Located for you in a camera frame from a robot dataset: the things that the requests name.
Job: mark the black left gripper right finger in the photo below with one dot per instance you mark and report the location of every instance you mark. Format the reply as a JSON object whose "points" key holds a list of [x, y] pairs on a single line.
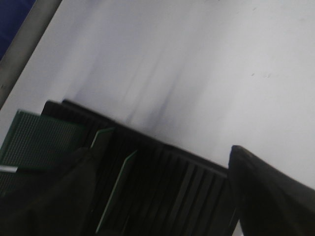
{"points": [[268, 202]]}

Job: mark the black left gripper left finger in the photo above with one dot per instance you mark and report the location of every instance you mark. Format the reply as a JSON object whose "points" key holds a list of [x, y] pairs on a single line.
{"points": [[55, 204]]}

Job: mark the green perfboard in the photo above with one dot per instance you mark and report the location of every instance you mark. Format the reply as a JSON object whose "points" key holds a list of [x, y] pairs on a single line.
{"points": [[102, 138], [39, 142], [121, 178]]}

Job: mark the black slotted board rack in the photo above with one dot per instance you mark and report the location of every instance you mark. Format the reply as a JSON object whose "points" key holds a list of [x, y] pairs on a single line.
{"points": [[168, 191]]}

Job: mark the blue plastic crate left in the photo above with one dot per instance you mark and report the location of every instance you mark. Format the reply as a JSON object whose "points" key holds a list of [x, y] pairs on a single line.
{"points": [[12, 15]]}

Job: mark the steel shelf frame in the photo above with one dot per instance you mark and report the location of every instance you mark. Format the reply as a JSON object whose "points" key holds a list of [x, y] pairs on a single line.
{"points": [[24, 43]]}

